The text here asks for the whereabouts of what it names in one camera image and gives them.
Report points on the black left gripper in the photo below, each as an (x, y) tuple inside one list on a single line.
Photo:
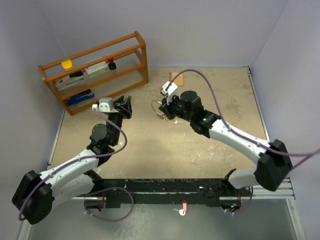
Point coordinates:
[(126, 114)]

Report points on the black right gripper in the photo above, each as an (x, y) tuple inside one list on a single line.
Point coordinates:
[(166, 108)]

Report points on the plain silver key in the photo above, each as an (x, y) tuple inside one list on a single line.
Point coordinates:
[(175, 121)]

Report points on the large silver keyring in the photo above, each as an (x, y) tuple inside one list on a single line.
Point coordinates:
[(155, 107)]

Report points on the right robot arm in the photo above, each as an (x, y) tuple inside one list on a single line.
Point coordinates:
[(271, 168)]

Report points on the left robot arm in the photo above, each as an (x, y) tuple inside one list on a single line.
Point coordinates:
[(38, 193)]

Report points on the tan spiral notebook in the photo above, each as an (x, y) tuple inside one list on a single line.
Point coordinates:
[(178, 78)]

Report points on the blue stapler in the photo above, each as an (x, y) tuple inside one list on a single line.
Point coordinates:
[(80, 97)]

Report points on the red black stamp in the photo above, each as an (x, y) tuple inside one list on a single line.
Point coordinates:
[(111, 64)]

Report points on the white cardboard box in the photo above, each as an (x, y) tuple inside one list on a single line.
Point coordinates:
[(97, 69)]

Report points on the orange wooden shelf rack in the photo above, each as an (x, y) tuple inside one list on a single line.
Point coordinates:
[(130, 56)]

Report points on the white black stapler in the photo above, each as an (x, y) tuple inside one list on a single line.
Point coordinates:
[(69, 82)]

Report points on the yellow lidded jar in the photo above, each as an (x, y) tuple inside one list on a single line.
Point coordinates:
[(67, 65)]

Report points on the red tag key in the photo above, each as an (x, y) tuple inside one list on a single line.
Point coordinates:
[(183, 210)]

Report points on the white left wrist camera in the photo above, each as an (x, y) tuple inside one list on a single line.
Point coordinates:
[(104, 105)]

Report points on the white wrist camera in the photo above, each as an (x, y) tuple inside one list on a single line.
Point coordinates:
[(168, 90), (104, 105)]

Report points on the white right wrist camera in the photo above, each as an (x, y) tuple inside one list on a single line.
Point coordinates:
[(168, 90)]

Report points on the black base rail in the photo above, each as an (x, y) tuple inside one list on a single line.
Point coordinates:
[(211, 192)]

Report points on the aluminium frame rail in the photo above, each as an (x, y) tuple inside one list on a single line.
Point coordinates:
[(284, 191)]

